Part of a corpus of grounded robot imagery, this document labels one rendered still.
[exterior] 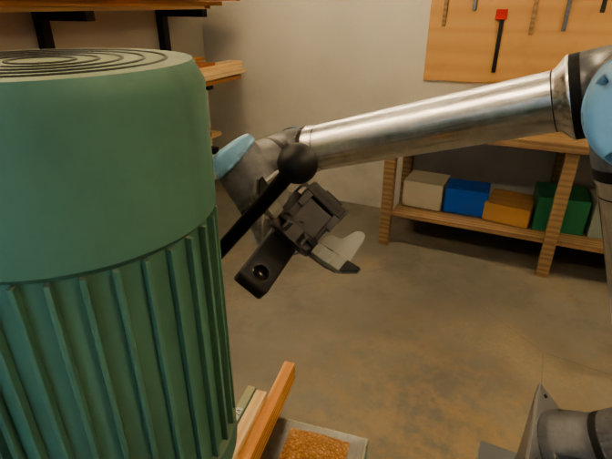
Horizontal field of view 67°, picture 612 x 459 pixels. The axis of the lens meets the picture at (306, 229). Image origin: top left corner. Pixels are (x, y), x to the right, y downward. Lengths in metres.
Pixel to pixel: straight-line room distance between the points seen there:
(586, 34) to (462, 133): 2.75
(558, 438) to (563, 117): 0.60
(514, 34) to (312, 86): 1.48
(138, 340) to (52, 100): 0.14
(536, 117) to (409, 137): 0.18
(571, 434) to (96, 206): 0.94
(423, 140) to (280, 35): 3.23
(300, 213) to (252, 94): 3.55
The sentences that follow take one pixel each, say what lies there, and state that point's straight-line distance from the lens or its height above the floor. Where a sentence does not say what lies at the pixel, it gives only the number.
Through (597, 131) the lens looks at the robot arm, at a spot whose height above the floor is 1.42.
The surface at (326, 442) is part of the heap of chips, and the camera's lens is 0.79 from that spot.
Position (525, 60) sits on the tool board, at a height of 1.21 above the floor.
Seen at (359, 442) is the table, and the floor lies 0.90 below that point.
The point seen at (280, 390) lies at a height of 0.94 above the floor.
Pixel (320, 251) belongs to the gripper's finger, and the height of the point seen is 1.26.
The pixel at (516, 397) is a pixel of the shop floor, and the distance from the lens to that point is 2.31.
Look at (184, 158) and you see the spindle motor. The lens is 0.26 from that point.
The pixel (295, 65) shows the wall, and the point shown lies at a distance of 3.89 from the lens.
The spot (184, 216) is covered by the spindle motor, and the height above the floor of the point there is 1.43.
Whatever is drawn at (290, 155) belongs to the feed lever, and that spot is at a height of 1.42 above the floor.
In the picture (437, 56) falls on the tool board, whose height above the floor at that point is 1.20.
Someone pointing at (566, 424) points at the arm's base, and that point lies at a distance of 1.05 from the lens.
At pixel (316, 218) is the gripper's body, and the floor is 1.28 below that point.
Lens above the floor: 1.53
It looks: 26 degrees down
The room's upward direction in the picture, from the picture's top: straight up
